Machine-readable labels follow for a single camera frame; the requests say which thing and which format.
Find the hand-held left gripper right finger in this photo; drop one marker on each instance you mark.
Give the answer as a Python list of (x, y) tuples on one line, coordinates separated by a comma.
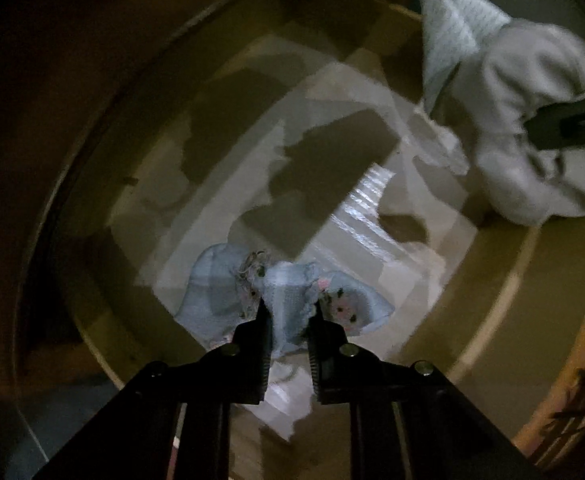
[(317, 360)]

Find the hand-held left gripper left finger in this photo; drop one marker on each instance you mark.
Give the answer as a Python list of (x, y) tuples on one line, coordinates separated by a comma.
[(262, 360)]

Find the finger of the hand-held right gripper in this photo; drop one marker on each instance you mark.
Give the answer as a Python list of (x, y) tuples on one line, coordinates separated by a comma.
[(557, 122)]

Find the beige underwear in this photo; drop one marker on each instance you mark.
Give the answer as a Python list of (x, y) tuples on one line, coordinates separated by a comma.
[(522, 85)]

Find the light blue floral underwear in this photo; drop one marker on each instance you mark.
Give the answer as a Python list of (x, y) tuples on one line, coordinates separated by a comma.
[(287, 290)]

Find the white scale-patterned underwear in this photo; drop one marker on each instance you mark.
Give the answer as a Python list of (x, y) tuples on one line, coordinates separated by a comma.
[(447, 30)]

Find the wooden drawer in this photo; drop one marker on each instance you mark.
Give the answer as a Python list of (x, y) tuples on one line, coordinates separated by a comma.
[(472, 310)]

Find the white drawer liner paper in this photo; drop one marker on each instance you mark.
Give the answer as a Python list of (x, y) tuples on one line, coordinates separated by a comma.
[(252, 125)]

